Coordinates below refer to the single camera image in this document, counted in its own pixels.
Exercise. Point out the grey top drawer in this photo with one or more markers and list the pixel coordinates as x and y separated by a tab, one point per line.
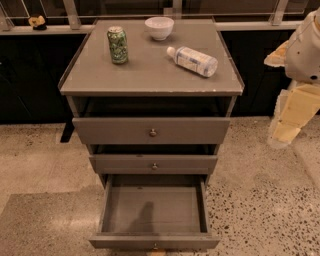
143	131

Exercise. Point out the grey middle drawer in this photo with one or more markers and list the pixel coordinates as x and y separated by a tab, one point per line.
152	164

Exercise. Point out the green soda can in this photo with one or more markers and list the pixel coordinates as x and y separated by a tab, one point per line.
117	44

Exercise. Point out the grey open bottom drawer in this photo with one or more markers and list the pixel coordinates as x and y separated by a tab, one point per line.
154	212

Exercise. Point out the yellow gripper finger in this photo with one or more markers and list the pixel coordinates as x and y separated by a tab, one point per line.
278	57
294	108

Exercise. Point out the small yellow black object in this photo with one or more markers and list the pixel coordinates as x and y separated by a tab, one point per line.
37	22

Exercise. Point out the white ceramic bowl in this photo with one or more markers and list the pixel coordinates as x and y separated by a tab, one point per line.
159	28

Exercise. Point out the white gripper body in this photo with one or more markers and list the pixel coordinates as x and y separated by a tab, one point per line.
304	56

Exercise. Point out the clear blue-label plastic bottle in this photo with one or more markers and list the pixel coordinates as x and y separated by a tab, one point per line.
193	60

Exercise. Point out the metal window railing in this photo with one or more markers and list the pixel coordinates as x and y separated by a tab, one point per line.
229	15

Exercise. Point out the grey drawer cabinet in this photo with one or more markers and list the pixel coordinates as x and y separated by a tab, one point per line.
151	84

